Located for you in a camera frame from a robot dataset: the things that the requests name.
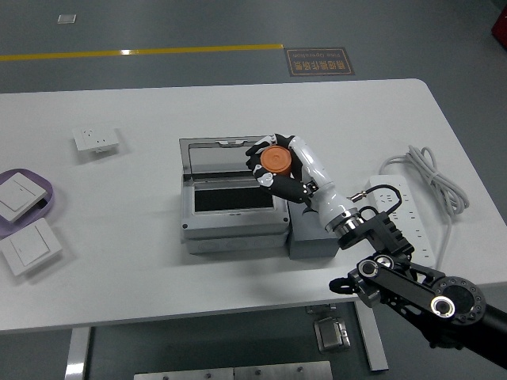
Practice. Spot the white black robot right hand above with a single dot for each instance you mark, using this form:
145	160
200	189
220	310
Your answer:
317	174

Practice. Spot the orange cylinder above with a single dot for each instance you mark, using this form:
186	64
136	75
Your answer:
275	158

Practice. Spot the grey box with clear lid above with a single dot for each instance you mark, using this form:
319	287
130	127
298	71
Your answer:
233	229

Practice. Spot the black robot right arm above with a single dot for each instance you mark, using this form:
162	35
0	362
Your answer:
396	285

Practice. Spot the grey cube with round hole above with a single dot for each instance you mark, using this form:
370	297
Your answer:
313	245

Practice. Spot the metal floor hinge box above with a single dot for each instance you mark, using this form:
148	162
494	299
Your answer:
332	334

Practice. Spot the white power strip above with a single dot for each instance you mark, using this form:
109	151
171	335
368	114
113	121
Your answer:
416	221

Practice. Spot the brown floor sign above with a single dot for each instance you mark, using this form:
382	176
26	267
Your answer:
319	61

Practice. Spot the white table leg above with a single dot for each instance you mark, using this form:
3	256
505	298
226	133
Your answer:
370	340
77	352

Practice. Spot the steel plate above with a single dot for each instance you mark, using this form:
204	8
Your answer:
184	375
283	371

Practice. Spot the yellow floor tape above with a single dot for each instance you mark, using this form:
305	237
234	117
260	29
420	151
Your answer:
158	51

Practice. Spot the red object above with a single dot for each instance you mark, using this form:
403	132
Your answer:
501	31

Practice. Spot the purple tray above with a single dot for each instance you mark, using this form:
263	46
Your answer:
47	190

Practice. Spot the small metal floor plate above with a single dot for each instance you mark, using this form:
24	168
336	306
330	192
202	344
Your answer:
66	19

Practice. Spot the metal table bracket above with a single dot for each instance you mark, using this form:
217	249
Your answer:
321	309

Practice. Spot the white wall socket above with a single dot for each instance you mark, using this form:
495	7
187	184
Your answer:
95	138

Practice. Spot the white switch panel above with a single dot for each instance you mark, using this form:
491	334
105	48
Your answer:
17	196
29	245

